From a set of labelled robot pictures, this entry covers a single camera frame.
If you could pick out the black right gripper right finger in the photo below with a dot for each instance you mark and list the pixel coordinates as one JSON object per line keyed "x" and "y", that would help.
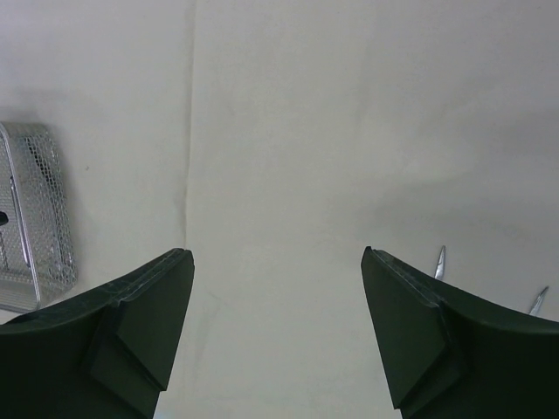
{"x": 447, "y": 353}

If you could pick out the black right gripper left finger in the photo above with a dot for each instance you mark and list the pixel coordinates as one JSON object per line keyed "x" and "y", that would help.
{"x": 105, "y": 353}

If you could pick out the steel surgical scissors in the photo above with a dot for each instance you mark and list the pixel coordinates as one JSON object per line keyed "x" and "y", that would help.
{"x": 440, "y": 266}

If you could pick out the wire mesh instrument tray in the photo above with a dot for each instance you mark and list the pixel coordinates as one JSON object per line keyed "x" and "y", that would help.
{"x": 37, "y": 260}

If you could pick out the beige cloth wrap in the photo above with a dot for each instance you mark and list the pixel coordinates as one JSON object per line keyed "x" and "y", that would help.
{"x": 277, "y": 140}

